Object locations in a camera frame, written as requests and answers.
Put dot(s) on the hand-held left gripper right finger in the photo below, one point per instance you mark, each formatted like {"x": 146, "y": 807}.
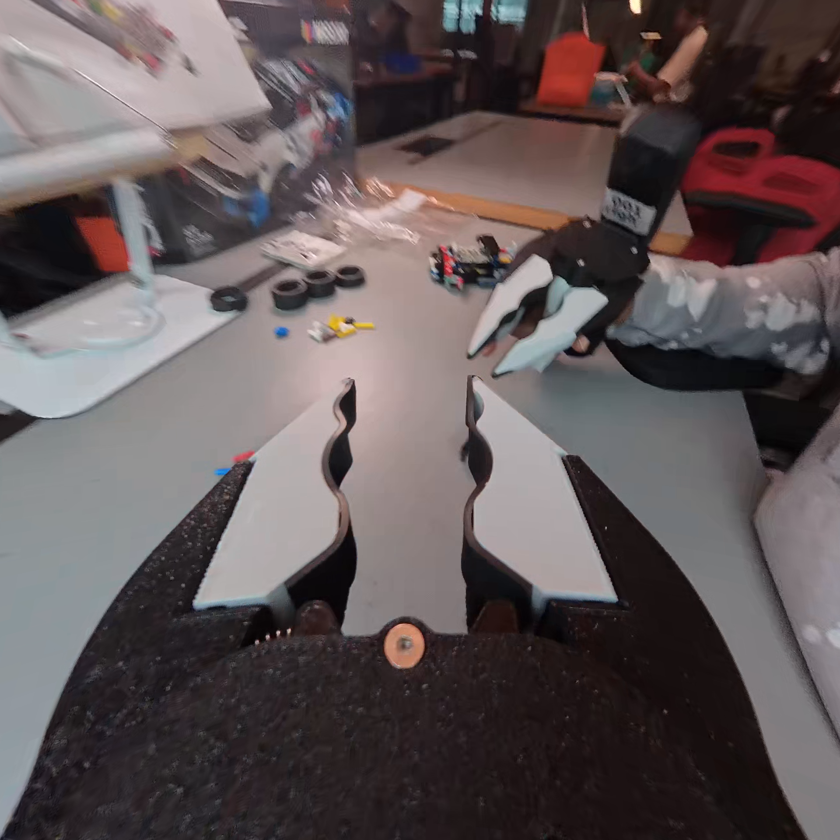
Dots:
{"x": 538, "y": 518}

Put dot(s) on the multicoloured brick car chassis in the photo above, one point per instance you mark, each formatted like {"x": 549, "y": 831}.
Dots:
{"x": 472, "y": 262}

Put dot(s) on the clear plastic bag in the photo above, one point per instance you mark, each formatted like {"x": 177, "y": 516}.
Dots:
{"x": 380, "y": 220}

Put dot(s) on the grey desk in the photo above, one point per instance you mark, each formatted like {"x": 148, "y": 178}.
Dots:
{"x": 407, "y": 328}

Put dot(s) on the person's grey sweatshirt torso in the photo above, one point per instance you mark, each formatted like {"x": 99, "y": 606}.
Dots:
{"x": 807, "y": 525}

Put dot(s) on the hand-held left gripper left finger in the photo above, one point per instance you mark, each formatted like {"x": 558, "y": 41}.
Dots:
{"x": 275, "y": 525}

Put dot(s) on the person's right forearm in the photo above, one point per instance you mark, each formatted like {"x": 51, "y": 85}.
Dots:
{"x": 722, "y": 308}

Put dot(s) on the scatter of small brick pins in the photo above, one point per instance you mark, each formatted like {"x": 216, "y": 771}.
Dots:
{"x": 244, "y": 455}

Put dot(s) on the toy car kit box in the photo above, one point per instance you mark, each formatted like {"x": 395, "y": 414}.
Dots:
{"x": 295, "y": 131}

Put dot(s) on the pile of yellow brick pieces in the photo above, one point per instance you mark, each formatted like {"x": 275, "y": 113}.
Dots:
{"x": 340, "y": 323}

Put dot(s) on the orange bag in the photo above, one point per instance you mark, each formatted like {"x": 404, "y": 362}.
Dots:
{"x": 571, "y": 72}

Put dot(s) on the black chair armrest pad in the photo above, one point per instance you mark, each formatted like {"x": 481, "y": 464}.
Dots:
{"x": 695, "y": 367}

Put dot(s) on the red office chair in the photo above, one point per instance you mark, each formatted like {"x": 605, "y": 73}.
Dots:
{"x": 754, "y": 184}

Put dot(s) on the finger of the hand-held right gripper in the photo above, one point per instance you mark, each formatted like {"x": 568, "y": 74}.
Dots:
{"x": 558, "y": 328}
{"x": 512, "y": 295}

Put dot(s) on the black desk mat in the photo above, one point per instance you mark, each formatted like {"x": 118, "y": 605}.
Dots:
{"x": 253, "y": 283}

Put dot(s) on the instruction booklet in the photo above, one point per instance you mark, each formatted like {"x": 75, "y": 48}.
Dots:
{"x": 164, "y": 52}

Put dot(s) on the person's right hand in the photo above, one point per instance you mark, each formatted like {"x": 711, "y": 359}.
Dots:
{"x": 581, "y": 344}

